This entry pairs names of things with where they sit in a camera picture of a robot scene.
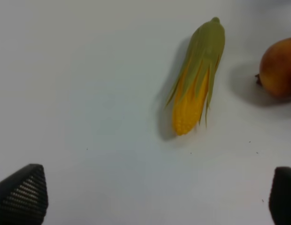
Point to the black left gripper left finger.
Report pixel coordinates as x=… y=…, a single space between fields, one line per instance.
x=24 y=197

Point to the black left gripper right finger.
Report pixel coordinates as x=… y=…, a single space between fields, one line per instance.
x=280 y=196

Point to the corn cob with husk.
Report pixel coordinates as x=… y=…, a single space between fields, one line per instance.
x=193 y=88

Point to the red yellow apple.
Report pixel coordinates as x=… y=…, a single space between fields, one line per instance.
x=275 y=69

